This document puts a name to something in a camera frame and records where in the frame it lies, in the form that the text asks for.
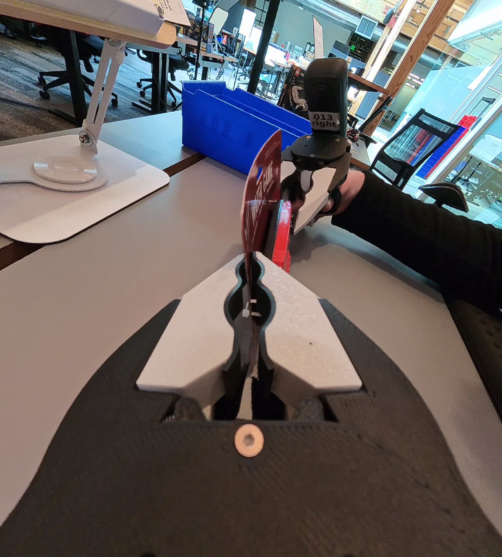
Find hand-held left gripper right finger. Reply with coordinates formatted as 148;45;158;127
253;250;362;420

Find black printed box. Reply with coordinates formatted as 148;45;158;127
277;65;309;115

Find person's right forearm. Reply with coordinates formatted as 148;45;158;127
331;172;502;315

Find wooden side table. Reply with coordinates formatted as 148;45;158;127
349;139;372;172

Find red handheld toy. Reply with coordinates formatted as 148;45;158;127
241;130;294;379

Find wooden post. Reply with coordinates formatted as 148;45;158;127
360;0;457;136

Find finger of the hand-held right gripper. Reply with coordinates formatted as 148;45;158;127
281;149;315;209
292;167;339;236

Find blue plastic bin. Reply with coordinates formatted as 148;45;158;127
181;80;313;176

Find stack of blue red crates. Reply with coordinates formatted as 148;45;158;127
416;115;481;180

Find black office chair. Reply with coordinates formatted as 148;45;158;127
38;35;120;107

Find person's right hand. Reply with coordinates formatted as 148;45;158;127
333;170;366;214

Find wooden stand top board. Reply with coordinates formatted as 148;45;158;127
0;0;178;49

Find black pole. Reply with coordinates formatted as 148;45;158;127
248;0;281;93

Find black chair armrest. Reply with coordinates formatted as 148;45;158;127
418;183;470;213

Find black mesh back chair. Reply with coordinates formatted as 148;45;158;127
369;109;461;191

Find slim black chair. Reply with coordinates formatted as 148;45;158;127
357;97;394;133

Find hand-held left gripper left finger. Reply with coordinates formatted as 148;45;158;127
137;254;252;420

